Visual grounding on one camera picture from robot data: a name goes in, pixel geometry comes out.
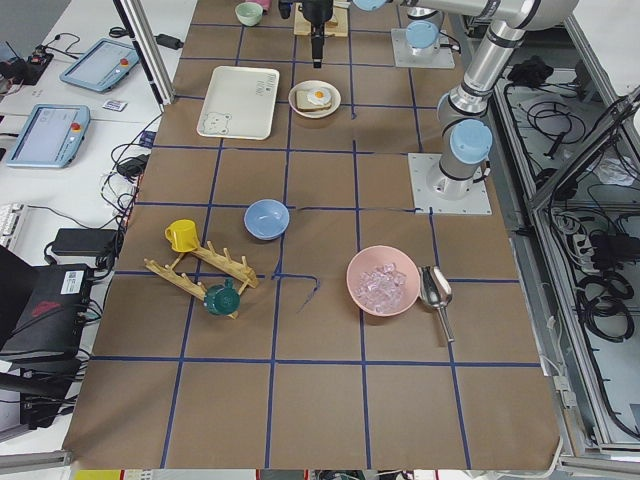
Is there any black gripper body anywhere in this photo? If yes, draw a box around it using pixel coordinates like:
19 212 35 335
301 0 333 26

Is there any white round plate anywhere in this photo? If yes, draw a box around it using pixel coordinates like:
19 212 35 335
288 80 341 119

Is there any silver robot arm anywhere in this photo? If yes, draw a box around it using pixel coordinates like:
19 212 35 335
297 0 443 69
402 0 578 200

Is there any bamboo cutting board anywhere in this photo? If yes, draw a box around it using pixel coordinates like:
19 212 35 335
293 1 350 37

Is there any pink cloth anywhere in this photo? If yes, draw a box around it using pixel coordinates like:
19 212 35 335
255 0 271 11

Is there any fried egg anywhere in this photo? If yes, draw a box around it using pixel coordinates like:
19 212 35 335
306 87 332 106

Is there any bottom toast slice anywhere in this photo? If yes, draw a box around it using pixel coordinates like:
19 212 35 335
296 89 332 112

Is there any green bowl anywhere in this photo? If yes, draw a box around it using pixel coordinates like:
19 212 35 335
235 1 263 27

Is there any white bear tray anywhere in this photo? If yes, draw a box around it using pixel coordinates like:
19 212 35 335
196 66 280 140

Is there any black power adapter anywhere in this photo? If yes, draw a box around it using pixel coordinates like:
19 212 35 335
155 34 184 50

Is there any blue bowl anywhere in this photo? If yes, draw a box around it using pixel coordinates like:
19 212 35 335
244 199 290 241

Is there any far teach pendant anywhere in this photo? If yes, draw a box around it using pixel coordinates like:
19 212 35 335
59 38 139 92

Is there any teach pendant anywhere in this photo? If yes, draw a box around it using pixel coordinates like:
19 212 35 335
59 38 139 92
6 104 91 169

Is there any yellow mug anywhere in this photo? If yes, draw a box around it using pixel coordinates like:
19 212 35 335
164 219 200 253

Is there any wooden mug rack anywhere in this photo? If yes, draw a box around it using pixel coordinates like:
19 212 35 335
143 240 261 321

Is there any pink bowl with ice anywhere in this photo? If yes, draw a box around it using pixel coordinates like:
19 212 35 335
346 245 420 317

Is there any dark green mug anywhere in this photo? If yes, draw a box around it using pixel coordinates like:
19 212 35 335
203 278 240 315

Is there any metal scoop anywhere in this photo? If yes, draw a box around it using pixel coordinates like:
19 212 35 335
419 266 455 343

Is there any near teach pendant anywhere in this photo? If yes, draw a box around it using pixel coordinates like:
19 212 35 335
6 104 91 169

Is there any black computer box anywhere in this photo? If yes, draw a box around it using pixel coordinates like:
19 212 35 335
0 244 96 371

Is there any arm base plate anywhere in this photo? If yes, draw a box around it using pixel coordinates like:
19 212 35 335
408 153 492 216
391 29 455 70

